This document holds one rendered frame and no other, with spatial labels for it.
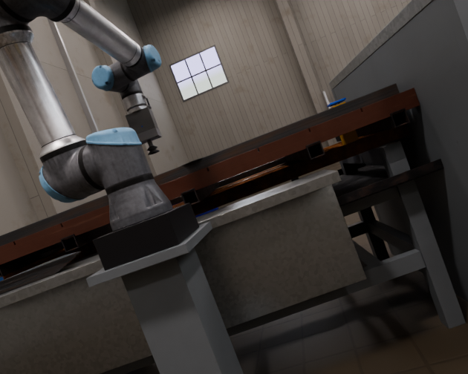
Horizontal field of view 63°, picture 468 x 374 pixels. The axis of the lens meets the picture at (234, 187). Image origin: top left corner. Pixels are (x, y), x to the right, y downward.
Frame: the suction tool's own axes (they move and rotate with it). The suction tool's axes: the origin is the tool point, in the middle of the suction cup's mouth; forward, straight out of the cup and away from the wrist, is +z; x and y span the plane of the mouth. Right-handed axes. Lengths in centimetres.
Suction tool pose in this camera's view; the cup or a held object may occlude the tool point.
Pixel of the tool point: (154, 153)
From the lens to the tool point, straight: 138.8
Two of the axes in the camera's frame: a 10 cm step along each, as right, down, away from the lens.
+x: -0.1, 0.3, -10.0
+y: -9.4, 3.5, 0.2
